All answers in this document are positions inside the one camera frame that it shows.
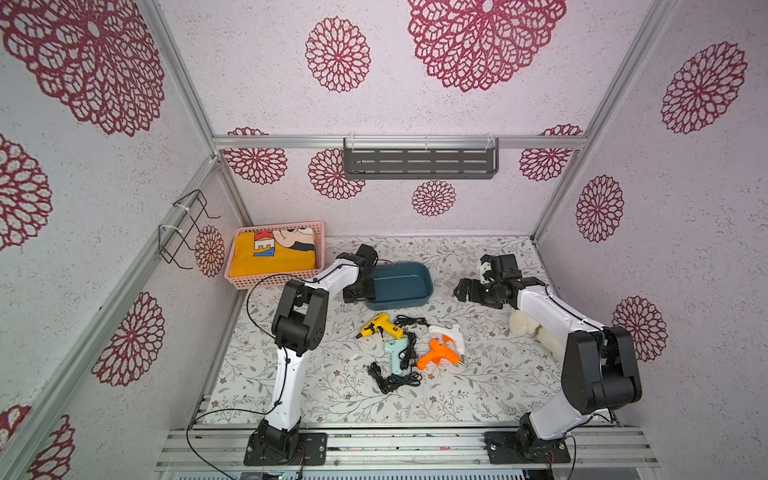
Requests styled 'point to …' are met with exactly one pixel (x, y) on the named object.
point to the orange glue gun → (438, 352)
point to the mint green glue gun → (394, 347)
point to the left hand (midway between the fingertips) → (363, 297)
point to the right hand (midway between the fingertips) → (466, 289)
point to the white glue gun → (451, 332)
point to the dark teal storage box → (400, 285)
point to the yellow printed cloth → (273, 251)
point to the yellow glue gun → (381, 322)
